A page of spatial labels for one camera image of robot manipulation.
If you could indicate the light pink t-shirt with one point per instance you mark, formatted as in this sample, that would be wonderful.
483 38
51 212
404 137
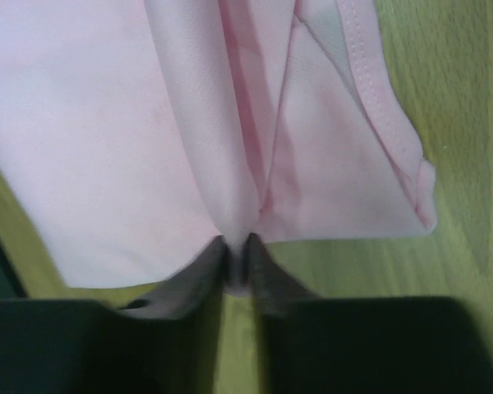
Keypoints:
133 132

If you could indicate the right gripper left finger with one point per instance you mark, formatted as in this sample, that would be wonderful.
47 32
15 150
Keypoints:
164 341

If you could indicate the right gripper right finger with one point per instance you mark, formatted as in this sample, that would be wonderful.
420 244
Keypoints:
311 344

